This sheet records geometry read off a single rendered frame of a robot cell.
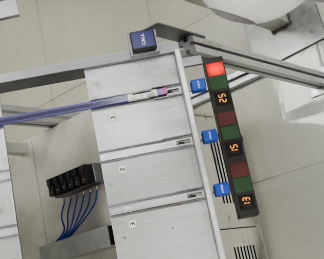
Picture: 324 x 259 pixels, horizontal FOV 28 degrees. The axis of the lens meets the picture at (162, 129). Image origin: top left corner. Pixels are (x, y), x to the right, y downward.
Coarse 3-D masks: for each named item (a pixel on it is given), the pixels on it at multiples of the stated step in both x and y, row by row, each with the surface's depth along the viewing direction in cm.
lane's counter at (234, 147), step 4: (228, 144) 131; (232, 144) 131; (236, 144) 131; (240, 144) 131; (228, 148) 131; (232, 148) 131; (236, 148) 131; (240, 148) 131; (228, 152) 130; (232, 152) 130; (236, 152) 130; (240, 152) 130; (228, 156) 130; (232, 156) 130
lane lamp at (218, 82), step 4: (216, 76) 135; (220, 76) 135; (224, 76) 135; (212, 80) 134; (216, 80) 134; (220, 80) 134; (224, 80) 134; (212, 84) 134; (216, 84) 134; (220, 84) 134; (224, 84) 134; (212, 88) 134; (216, 88) 134; (220, 88) 134
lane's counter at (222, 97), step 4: (216, 92) 134; (220, 92) 134; (224, 92) 134; (228, 92) 134; (216, 96) 133; (220, 96) 133; (224, 96) 133; (228, 96) 134; (216, 100) 133; (220, 100) 133; (224, 100) 133; (228, 100) 133; (216, 104) 133; (220, 104) 133; (224, 104) 133
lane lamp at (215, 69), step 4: (208, 64) 135; (212, 64) 135; (216, 64) 135; (220, 64) 135; (208, 68) 135; (212, 68) 135; (216, 68) 135; (220, 68) 135; (208, 72) 135; (212, 72) 135; (216, 72) 135; (220, 72) 135; (224, 72) 135; (208, 76) 135; (212, 76) 135
